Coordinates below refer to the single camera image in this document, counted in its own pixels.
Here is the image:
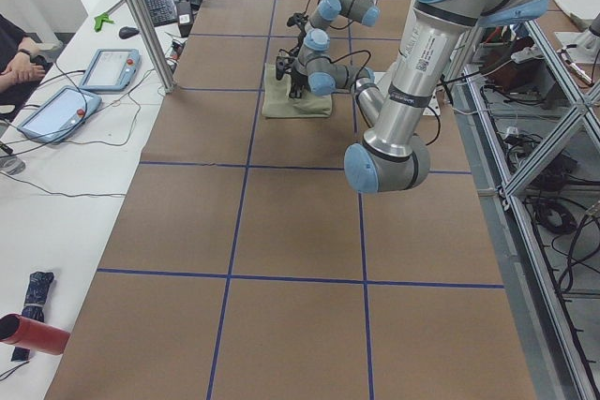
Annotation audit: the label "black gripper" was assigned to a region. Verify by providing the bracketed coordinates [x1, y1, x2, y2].
[275, 55, 309, 99]
[286, 12, 310, 44]

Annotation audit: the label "olive green long-sleeve shirt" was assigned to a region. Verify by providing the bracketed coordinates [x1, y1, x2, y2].
[262, 64, 333, 119]

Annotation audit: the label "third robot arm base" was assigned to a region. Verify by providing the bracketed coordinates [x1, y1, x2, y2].
[555, 13, 599, 65]

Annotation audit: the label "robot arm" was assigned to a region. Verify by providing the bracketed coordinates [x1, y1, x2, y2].
[286, 0, 380, 46]
[276, 0, 549, 193]

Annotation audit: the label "seated person's hands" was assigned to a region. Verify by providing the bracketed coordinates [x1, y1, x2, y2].
[1, 49, 46, 92]

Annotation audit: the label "black keyboard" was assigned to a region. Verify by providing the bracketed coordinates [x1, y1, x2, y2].
[143, 0, 177, 27]

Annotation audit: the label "black computer mouse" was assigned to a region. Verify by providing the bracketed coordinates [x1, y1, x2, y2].
[118, 26, 140, 39]

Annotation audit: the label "far teach pendant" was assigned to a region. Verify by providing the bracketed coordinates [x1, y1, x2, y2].
[79, 49, 141, 94]

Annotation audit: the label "teach pendant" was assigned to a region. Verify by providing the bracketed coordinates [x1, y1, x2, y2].
[79, 49, 141, 94]
[17, 86, 101, 143]

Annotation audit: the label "green plastic tool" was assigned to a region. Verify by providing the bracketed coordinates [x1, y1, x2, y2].
[94, 12, 114, 33]

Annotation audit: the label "near teach pendant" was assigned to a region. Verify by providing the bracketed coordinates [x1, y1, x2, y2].
[17, 86, 101, 143]

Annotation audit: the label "white power strip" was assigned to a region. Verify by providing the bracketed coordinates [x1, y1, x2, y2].
[510, 45, 542, 65]

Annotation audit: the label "dark folded umbrella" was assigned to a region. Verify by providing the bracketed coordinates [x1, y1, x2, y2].
[11, 271, 54, 362]

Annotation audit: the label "red cylindrical bottle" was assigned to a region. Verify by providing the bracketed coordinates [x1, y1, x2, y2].
[1, 314, 70, 355]

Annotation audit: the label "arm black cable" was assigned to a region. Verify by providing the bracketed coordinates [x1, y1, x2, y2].
[327, 48, 374, 92]

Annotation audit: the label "aluminium frame post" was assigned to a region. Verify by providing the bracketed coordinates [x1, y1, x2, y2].
[126, 0, 175, 94]

